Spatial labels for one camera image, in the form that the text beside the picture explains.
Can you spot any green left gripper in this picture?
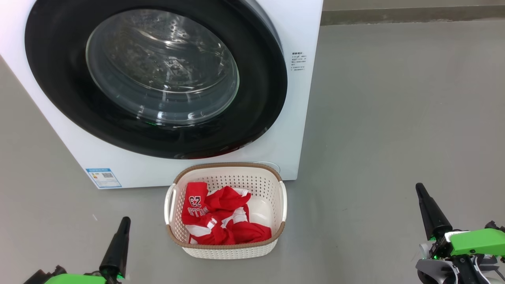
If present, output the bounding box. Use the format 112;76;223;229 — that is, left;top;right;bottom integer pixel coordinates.
43;217;131;284

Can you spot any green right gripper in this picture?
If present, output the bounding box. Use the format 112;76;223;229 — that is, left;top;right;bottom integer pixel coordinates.
415;183;505;259

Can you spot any red basketball jersey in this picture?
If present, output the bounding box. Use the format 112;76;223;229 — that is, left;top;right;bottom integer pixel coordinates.
181;182;272;245

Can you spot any black round glass door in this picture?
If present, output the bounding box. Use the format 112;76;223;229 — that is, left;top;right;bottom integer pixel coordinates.
24;0;288;160

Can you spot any cream perforated laundry basket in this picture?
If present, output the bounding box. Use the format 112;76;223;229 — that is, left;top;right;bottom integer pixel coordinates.
164;163;288;260

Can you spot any white front-load washing machine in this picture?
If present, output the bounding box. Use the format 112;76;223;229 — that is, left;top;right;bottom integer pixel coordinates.
0;0;324;189

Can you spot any blue energy label sticker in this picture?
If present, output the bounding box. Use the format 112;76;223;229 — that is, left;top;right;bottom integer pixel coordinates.
86;168;122;189

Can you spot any small printed text sticker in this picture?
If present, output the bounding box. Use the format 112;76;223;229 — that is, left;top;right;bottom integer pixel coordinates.
291;51;308;73

